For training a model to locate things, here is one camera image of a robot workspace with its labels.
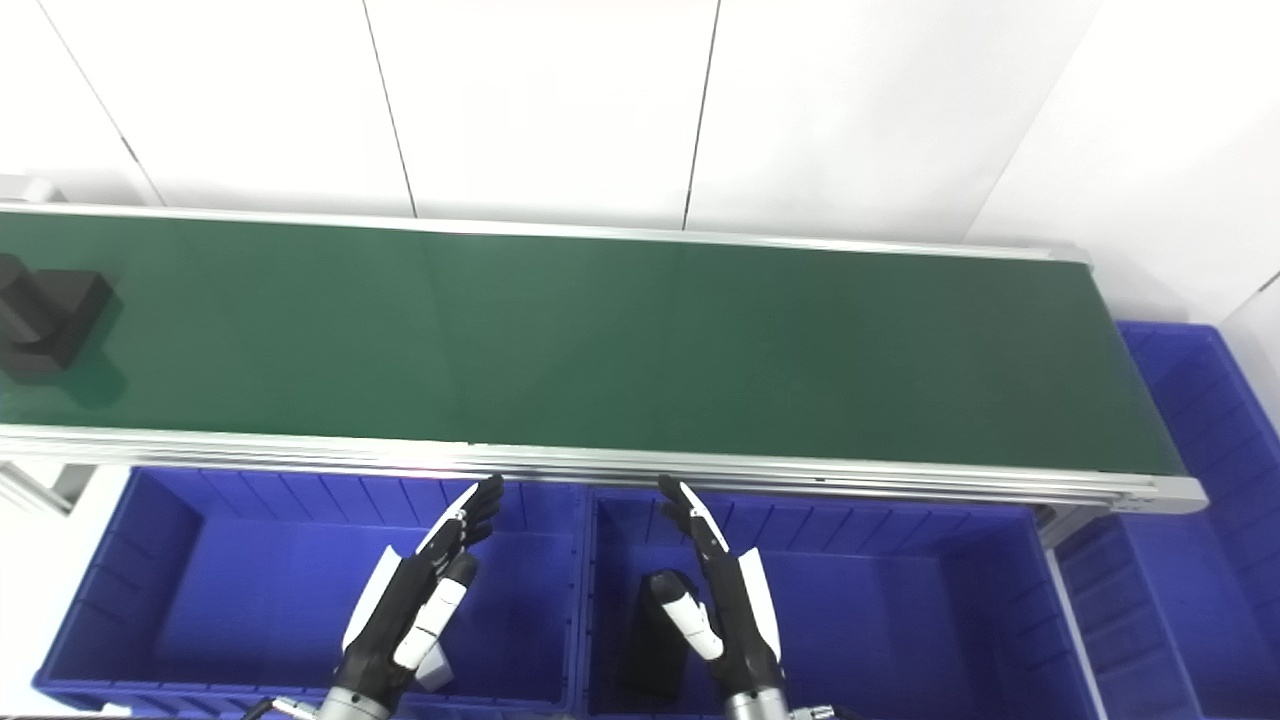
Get blue bin with black parts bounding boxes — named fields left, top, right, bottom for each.
left=580, top=485, right=1107, bottom=720

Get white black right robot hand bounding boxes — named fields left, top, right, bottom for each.
left=650, top=477, right=786, bottom=698

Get black cylinder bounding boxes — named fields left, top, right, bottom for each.
left=614, top=570, right=703, bottom=703
left=0, top=253, right=115, bottom=382

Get aluminium conveyor support leg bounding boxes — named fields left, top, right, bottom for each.
left=0, top=458, right=97, bottom=517
left=1034, top=503, right=1105, bottom=549

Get blue bin with white block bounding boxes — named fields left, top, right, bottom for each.
left=32, top=465, right=587, bottom=720

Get empty blue bin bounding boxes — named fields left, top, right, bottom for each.
left=1055, top=320, right=1280, bottom=720

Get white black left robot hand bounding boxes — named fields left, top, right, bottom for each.
left=335, top=475, right=506, bottom=698

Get grey conveyor end housing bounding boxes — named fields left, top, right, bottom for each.
left=0, top=174, right=65, bottom=207

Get white block part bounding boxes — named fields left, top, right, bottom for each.
left=414, top=640, right=453, bottom=692

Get green conveyor belt aluminium frame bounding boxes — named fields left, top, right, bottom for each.
left=0, top=200, right=1211, bottom=516

